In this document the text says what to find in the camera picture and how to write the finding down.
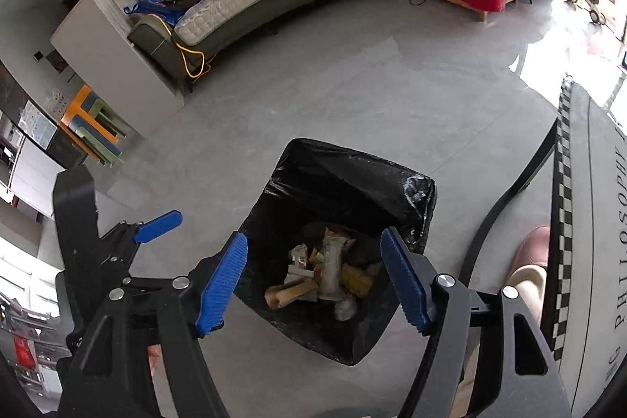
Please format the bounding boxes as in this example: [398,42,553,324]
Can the yellow snack package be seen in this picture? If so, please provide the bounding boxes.
[340,264,374,299]

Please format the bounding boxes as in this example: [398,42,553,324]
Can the blue bag on sofa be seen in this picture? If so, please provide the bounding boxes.
[123,0,186,27]

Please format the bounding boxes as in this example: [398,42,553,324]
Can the biscuit snack wrapper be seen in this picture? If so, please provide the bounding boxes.
[319,229,354,301]

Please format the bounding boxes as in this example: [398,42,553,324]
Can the brown cardboard box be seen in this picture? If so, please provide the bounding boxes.
[265,278,319,310]

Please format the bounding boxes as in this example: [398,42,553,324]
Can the black lined trash bin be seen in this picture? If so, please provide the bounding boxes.
[236,138,437,366]

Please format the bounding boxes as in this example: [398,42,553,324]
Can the stacked colourful stools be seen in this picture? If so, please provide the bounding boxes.
[61,85,131,166]

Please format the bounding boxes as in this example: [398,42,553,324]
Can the yellow cable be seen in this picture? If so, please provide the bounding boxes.
[149,13,213,82]

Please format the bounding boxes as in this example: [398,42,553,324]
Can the person's pink slipper foot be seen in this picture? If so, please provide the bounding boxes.
[505,226,551,322]

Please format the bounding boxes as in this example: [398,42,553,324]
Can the white side cabinet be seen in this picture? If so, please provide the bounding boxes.
[50,0,184,138]

